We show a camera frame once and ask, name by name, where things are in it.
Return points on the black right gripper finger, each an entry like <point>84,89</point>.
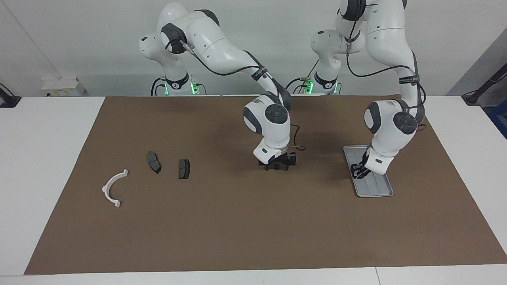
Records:
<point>264,166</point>
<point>283,168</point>

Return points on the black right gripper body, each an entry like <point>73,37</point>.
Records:
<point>287,160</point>

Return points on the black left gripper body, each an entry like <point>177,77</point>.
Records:
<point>365,160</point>

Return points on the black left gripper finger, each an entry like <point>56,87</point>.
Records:
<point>355,170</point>
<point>364,172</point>

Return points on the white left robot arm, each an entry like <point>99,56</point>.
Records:
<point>390,126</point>

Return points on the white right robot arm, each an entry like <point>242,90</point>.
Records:
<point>222,47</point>

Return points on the silver metal tray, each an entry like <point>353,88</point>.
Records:
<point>376,186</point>

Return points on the brown table mat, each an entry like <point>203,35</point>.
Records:
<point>253,229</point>

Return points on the short dark brake pad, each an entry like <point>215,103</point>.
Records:
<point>184,169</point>

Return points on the long dark brake pad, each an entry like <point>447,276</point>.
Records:
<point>153,162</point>

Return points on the blue box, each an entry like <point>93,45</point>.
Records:
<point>500,124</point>

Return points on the black stand pole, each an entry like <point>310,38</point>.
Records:
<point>485,85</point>

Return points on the white power box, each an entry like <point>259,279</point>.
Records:
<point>63,87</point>

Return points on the white semicircular bracket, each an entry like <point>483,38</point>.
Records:
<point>107,190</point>

